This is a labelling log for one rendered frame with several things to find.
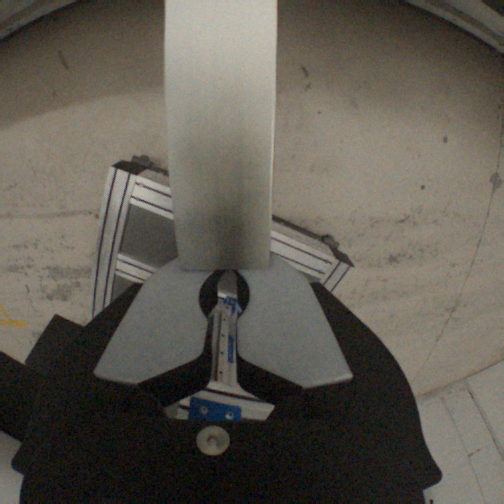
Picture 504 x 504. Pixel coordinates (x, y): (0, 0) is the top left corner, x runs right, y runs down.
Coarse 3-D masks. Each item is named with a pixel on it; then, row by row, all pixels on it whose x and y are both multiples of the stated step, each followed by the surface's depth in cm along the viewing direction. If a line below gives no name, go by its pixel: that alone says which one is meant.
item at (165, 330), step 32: (160, 288) 8; (192, 288) 8; (128, 320) 7; (160, 320) 7; (192, 320) 7; (128, 352) 6; (160, 352) 6; (192, 352) 6; (128, 384) 5; (160, 384) 6; (192, 384) 6
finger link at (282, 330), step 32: (256, 288) 8; (288, 288) 8; (256, 320) 7; (288, 320) 7; (320, 320) 7; (256, 352) 6; (288, 352) 6; (320, 352) 6; (256, 384) 6; (288, 384) 5; (320, 384) 5
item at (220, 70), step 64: (192, 0) 4; (256, 0) 5; (192, 64) 5; (256, 64) 6; (192, 128) 6; (256, 128) 6; (192, 192) 7; (256, 192) 7; (192, 256) 8; (256, 256) 8
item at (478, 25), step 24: (24, 0) 32; (48, 0) 38; (72, 0) 43; (408, 0) 46; (432, 0) 42; (456, 0) 35; (0, 24) 37; (24, 24) 43; (456, 24) 48; (480, 24) 42
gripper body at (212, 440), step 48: (96, 432) 4; (144, 432) 4; (192, 432) 4; (240, 432) 4; (288, 432) 4; (336, 432) 4; (48, 480) 2; (96, 480) 3; (144, 480) 3; (192, 480) 3; (240, 480) 3; (288, 480) 3; (336, 480) 3; (384, 480) 3
